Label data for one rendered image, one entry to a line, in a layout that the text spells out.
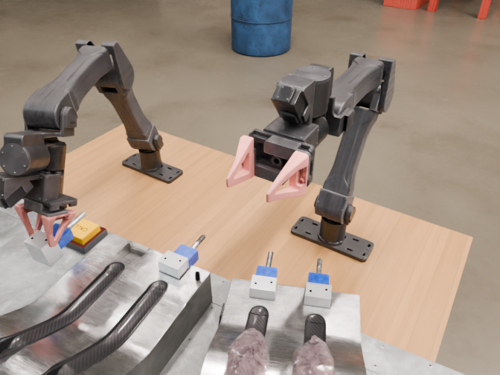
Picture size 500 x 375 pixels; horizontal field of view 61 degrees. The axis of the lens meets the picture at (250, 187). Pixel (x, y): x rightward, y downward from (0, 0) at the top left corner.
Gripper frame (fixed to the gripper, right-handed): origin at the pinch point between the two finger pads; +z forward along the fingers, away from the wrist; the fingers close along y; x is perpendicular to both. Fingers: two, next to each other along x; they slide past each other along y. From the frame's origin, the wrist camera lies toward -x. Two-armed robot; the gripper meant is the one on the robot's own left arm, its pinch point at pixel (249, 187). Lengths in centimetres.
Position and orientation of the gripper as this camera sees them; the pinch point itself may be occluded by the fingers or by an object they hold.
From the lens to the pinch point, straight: 57.4
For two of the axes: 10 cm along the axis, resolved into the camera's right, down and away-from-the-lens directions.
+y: 8.5, 3.1, -4.3
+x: 0.2, 8.0, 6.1
